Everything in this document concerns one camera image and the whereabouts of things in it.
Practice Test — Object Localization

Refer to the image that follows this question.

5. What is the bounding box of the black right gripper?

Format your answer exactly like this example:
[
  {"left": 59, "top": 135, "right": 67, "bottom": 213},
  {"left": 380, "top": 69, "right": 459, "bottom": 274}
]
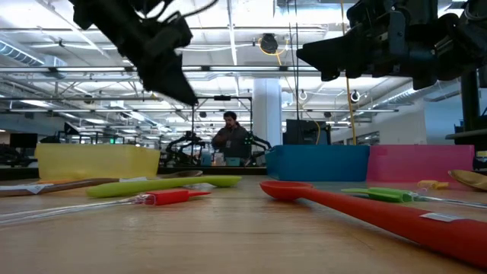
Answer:
[{"left": 296, "top": 0, "right": 458, "bottom": 91}]

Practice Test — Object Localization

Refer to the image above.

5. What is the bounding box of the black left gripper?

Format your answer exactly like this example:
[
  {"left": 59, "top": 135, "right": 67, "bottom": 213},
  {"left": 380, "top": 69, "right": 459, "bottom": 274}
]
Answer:
[{"left": 69, "top": 0, "right": 200, "bottom": 107}]

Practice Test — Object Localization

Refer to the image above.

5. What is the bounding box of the green silicone spoon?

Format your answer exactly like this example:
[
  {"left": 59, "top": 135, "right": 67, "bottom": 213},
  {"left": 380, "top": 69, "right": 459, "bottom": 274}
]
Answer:
[{"left": 86, "top": 174, "right": 243, "bottom": 199}]

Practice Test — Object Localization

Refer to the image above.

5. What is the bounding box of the red spatula clear handle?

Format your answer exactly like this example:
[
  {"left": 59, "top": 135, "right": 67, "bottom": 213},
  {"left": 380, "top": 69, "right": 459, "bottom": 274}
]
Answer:
[{"left": 0, "top": 189, "right": 212, "bottom": 230}]

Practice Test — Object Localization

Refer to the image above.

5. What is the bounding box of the brown wooden spoon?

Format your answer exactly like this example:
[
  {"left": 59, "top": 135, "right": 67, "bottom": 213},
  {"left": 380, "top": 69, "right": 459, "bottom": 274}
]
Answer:
[{"left": 0, "top": 170, "right": 205, "bottom": 198}]

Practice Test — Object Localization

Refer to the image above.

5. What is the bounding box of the green spatula clear handle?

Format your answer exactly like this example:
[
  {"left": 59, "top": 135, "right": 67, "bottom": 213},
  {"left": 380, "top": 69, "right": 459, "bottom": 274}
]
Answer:
[{"left": 340, "top": 186, "right": 487, "bottom": 210}]

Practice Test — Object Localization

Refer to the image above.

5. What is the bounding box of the red silicone spoon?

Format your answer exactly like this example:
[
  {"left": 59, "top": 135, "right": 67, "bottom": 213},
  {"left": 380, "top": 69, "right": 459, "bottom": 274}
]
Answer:
[{"left": 259, "top": 180, "right": 487, "bottom": 269}]

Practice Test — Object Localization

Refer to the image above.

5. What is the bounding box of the yellow spatula clear handle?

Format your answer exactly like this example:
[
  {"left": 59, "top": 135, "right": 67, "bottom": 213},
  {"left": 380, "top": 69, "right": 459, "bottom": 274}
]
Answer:
[{"left": 416, "top": 179, "right": 450, "bottom": 191}]

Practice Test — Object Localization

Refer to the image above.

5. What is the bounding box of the gold metal spoon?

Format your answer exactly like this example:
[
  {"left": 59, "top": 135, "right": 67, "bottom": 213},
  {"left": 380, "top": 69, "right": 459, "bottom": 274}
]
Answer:
[{"left": 447, "top": 169, "right": 487, "bottom": 193}]

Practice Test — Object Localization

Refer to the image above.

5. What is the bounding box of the black background monitor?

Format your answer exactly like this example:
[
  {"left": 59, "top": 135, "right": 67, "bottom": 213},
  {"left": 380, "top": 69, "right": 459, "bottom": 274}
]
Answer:
[
  {"left": 285, "top": 119, "right": 332, "bottom": 146},
  {"left": 8, "top": 132, "right": 40, "bottom": 150}
]

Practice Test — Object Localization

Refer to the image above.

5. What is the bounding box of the person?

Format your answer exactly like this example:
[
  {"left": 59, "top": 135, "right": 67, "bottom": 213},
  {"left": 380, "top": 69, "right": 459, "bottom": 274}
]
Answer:
[{"left": 210, "top": 110, "right": 253, "bottom": 161}]

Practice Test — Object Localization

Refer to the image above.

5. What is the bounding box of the white building column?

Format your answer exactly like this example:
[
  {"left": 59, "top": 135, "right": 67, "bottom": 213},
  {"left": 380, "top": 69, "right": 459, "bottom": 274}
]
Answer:
[{"left": 252, "top": 78, "right": 283, "bottom": 151}]

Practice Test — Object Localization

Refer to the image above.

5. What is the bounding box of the yellow plastic bin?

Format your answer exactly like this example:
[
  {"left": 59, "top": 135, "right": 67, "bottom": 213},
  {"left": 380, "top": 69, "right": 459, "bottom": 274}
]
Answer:
[{"left": 34, "top": 142, "right": 162, "bottom": 181}]

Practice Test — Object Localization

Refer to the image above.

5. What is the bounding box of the blue plastic bin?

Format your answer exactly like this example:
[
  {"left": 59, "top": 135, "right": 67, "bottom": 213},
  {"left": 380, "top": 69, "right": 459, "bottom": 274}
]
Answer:
[{"left": 266, "top": 144, "right": 371, "bottom": 183}]

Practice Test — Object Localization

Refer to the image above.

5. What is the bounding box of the pink plastic bin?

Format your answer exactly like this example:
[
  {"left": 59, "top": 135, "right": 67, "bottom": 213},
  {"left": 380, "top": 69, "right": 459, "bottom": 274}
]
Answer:
[{"left": 366, "top": 144, "right": 476, "bottom": 184}]

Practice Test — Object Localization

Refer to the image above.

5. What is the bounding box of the monitor on black stand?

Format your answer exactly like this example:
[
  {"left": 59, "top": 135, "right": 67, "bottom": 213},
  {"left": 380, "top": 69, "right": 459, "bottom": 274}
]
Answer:
[{"left": 460, "top": 71, "right": 482, "bottom": 132}]

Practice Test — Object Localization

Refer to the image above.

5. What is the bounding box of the grey desk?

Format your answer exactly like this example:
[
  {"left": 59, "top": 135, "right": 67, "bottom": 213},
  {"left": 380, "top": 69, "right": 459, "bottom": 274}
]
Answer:
[{"left": 444, "top": 128, "right": 487, "bottom": 146}]

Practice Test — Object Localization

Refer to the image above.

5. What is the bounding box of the black background station frame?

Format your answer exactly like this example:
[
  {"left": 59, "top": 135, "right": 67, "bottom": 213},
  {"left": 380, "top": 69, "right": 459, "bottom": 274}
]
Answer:
[{"left": 190, "top": 95, "right": 253, "bottom": 148}]

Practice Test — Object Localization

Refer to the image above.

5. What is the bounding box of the black hanging cable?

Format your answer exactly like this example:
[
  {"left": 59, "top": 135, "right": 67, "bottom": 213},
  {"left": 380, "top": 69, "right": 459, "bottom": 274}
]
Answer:
[{"left": 287, "top": 0, "right": 302, "bottom": 121}]

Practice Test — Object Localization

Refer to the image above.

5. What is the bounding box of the yellow hanging cable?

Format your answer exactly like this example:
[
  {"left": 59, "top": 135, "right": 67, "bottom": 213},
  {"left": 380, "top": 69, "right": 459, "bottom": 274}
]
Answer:
[{"left": 344, "top": 75, "right": 358, "bottom": 146}]

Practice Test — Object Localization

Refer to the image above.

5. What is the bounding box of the black ceiling cable reel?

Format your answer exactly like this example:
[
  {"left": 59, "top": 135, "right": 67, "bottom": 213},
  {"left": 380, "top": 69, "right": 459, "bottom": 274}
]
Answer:
[{"left": 259, "top": 33, "right": 280, "bottom": 56}]

